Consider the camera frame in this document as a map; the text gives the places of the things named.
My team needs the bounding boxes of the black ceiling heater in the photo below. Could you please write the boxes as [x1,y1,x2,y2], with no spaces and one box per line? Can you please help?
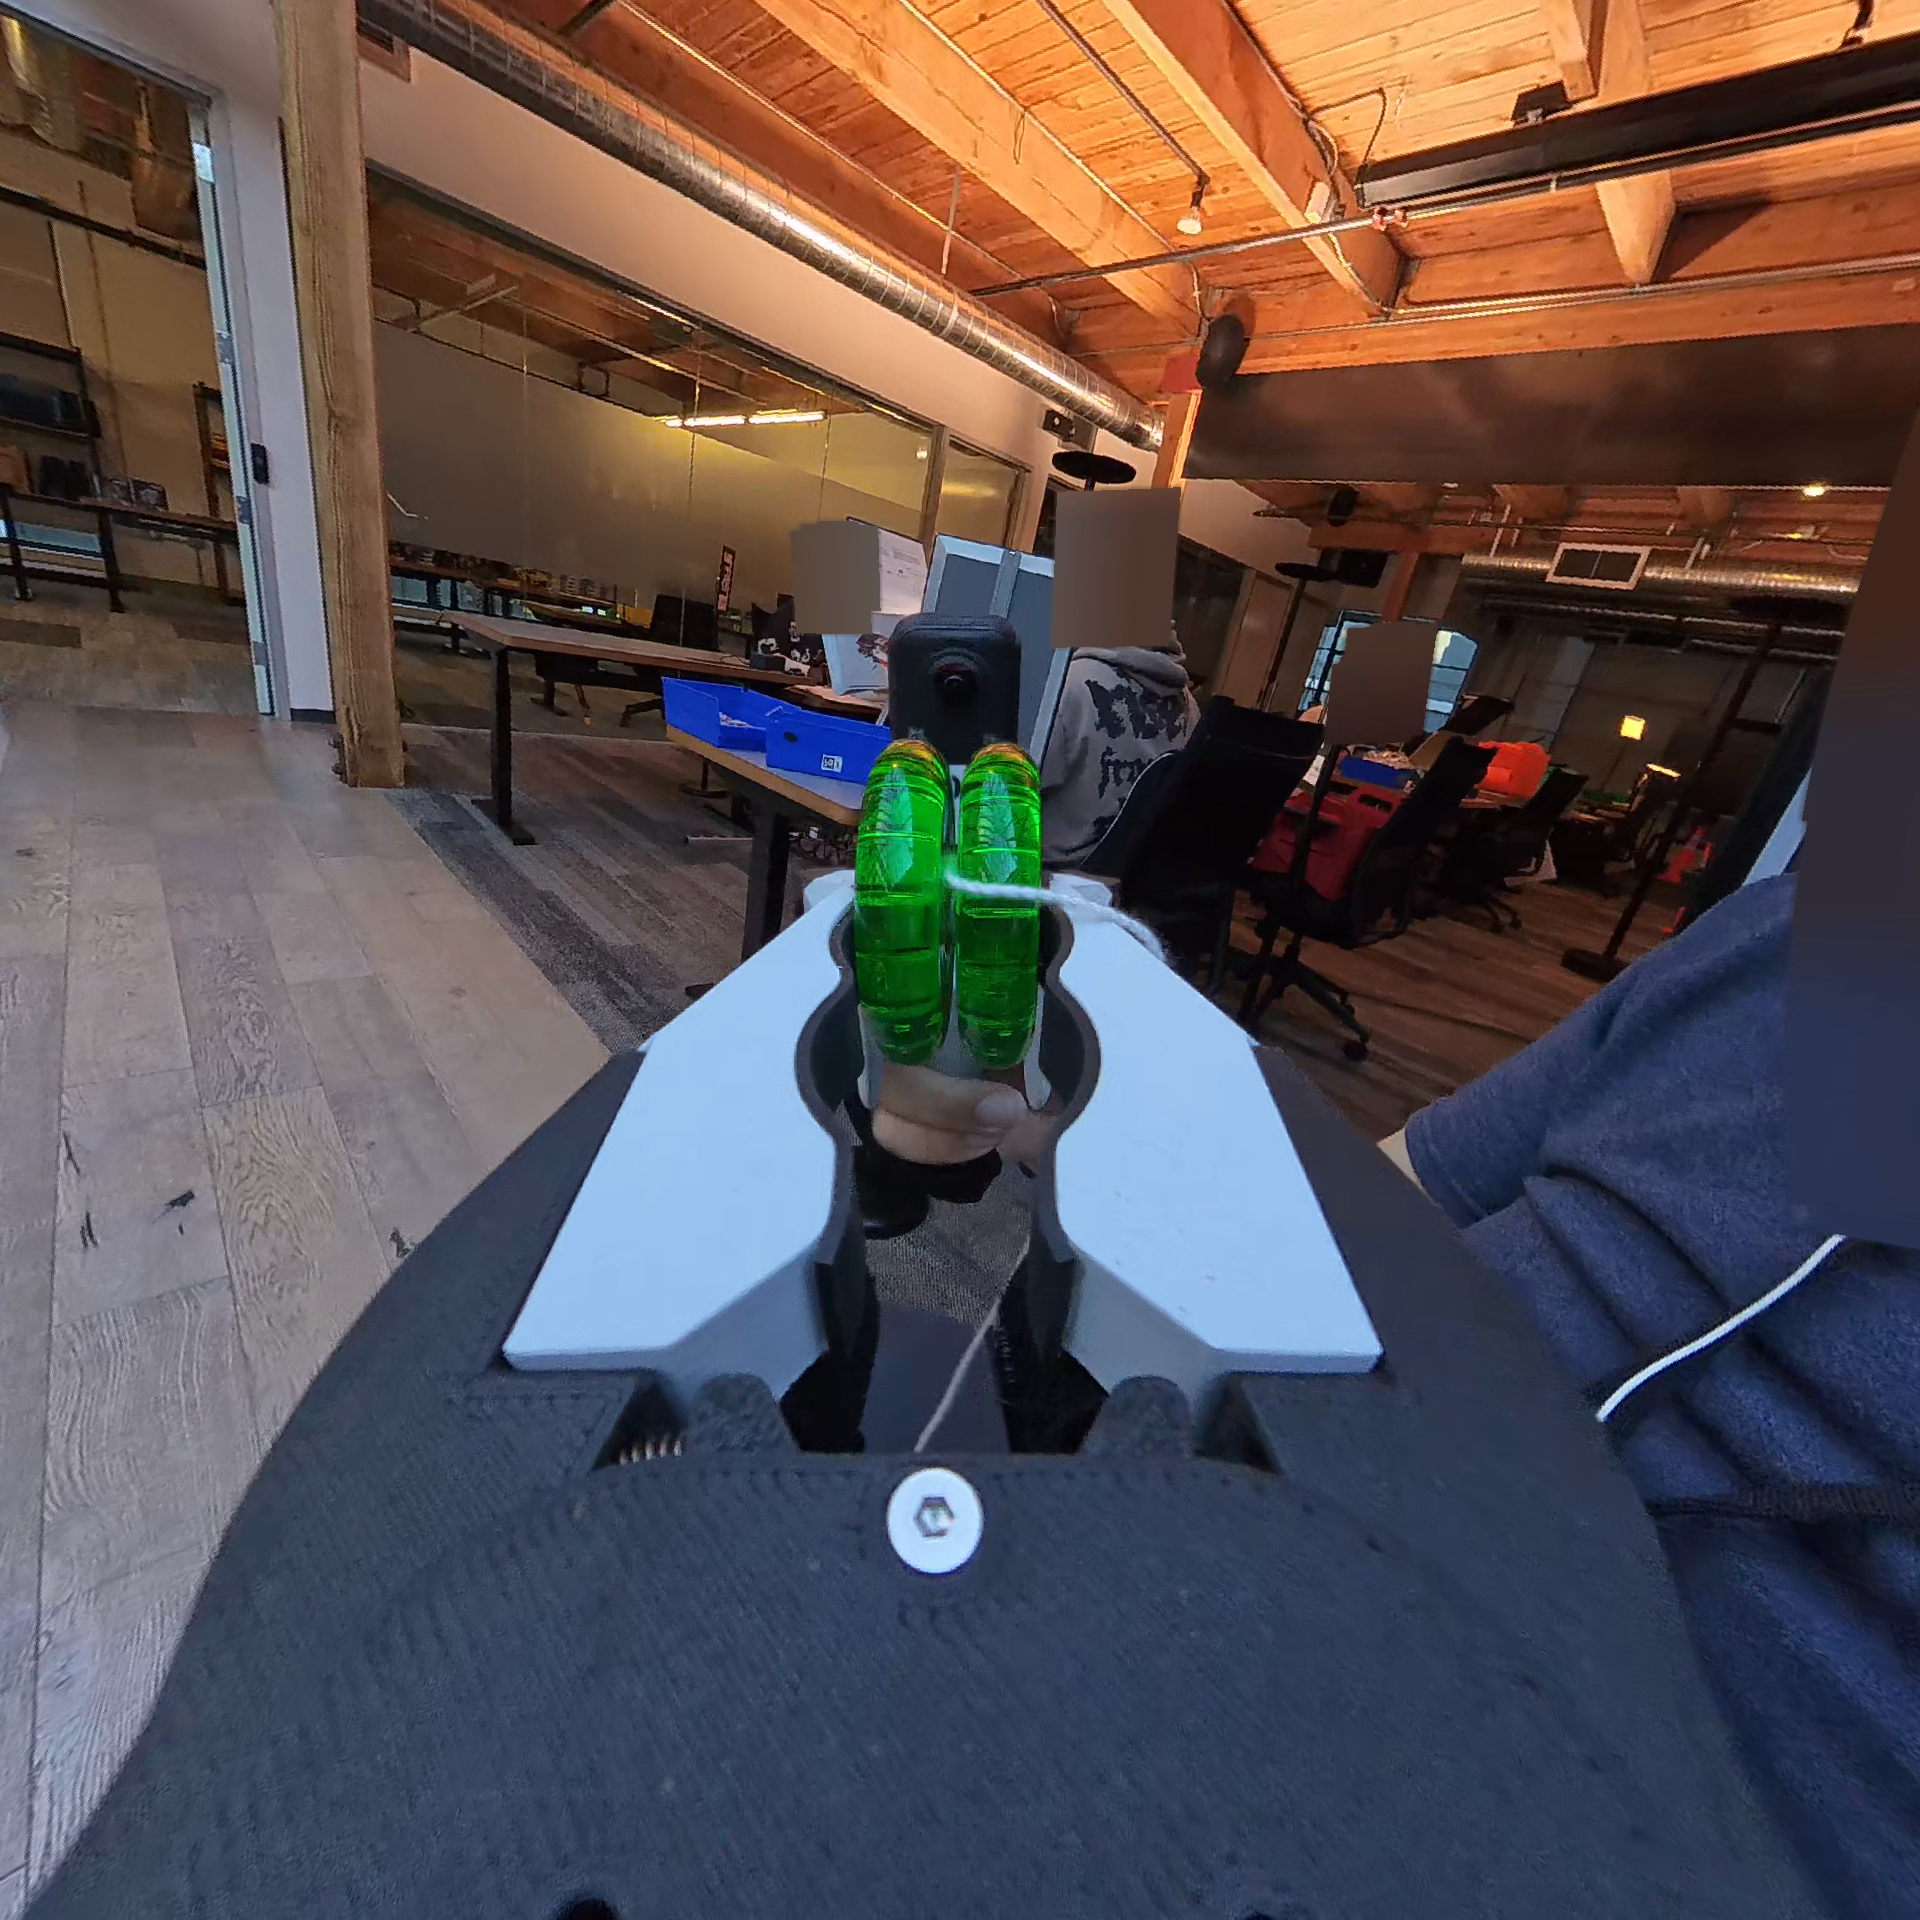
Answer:
[1353,67,1920,214]

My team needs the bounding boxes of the person's blue shirt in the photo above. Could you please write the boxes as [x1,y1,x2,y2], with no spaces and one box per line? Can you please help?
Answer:
[1402,872,1920,1920]

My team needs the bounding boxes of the green yoyo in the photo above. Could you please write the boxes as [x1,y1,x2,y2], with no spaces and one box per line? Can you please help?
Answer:
[852,736,1044,1071]

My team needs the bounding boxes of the person's right hand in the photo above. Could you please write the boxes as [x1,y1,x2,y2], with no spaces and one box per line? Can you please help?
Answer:
[866,1068,1038,1169]

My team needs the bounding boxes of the grey panel stand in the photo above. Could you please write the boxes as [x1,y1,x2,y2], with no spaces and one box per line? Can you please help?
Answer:
[922,534,1058,707]

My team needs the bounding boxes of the white cord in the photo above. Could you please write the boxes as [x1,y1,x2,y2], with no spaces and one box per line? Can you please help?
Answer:
[1593,1233,1850,1424]

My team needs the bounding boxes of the wooden post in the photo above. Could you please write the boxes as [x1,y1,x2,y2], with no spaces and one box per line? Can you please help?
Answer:
[274,0,407,788]

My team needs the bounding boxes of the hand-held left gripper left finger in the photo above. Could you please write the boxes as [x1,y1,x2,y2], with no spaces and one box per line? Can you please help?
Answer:
[503,884,875,1414]

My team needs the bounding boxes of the blue plastic bin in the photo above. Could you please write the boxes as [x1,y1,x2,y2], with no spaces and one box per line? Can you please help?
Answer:
[661,675,782,752]
[765,704,894,784]

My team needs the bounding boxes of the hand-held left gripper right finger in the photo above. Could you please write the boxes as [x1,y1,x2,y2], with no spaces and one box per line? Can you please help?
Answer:
[1002,897,1385,1454]

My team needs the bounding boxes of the black metal workbench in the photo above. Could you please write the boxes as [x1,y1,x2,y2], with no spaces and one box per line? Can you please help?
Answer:
[0,488,244,615]

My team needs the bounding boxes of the wooden desk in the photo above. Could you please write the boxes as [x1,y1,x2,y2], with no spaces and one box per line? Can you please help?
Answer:
[663,727,902,962]

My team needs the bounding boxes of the black office chair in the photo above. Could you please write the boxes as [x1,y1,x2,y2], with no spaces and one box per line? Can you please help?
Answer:
[1118,696,1373,1065]

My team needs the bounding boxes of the person's dark pants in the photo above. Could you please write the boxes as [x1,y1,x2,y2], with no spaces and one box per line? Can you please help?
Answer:
[866,1297,1038,1454]

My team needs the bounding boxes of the white yoyo string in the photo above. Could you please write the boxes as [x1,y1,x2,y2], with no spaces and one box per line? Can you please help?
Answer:
[911,874,1173,1454]

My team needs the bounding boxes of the long wooden table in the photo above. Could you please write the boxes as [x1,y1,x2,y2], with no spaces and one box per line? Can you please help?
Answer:
[435,608,811,847]

